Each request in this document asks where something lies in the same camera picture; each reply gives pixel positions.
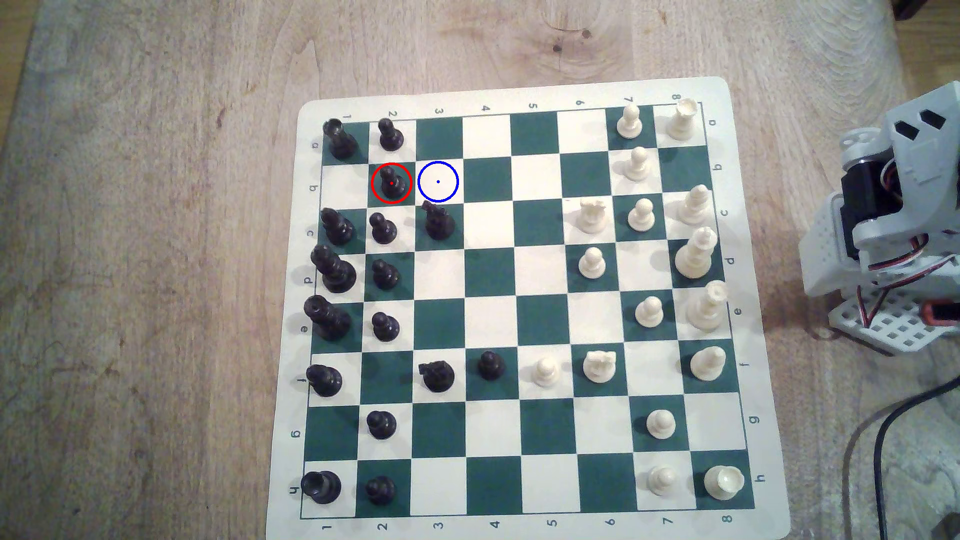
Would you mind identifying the white grid robot base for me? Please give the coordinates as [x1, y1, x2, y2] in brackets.
[828, 287, 960, 356]

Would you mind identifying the green white chess board mat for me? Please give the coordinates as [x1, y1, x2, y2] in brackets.
[264, 76, 792, 540]

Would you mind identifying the dark furniture piece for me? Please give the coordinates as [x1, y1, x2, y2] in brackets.
[891, 0, 960, 22]

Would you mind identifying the black knight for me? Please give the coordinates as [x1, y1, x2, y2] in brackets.
[418, 360, 456, 393]
[423, 201, 456, 241]

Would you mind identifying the white knight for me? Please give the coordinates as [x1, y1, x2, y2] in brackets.
[576, 197, 609, 234]
[582, 350, 618, 384]

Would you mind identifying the black queen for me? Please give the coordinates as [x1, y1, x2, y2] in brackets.
[310, 245, 358, 294]

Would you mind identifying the black bishop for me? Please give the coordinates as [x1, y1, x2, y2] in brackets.
[320, 207, 356, 246]
[306, 364, 344, 398]

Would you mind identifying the black king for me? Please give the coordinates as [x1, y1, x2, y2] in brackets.
[303, 294, 352, 342]

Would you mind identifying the black rook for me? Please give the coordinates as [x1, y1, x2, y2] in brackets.
[322, 118, 360, 161]
[300, 470, 342, 505]

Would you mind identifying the white queen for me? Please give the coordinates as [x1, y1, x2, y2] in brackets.
[674, 226, 720, 279]

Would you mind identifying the white bishop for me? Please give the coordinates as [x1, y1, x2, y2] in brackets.
[690, 345, 727, 382]
[678, 184, 712, 226]

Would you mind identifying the white king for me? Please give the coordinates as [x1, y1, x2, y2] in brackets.
[685, 280, 729, 332]

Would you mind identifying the white rook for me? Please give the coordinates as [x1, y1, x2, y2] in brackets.
[704, 465, 746, 502]
[666, 99, 700, 141]

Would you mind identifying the black cable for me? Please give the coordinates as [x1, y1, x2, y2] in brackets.
[873, 377, 960, 540]

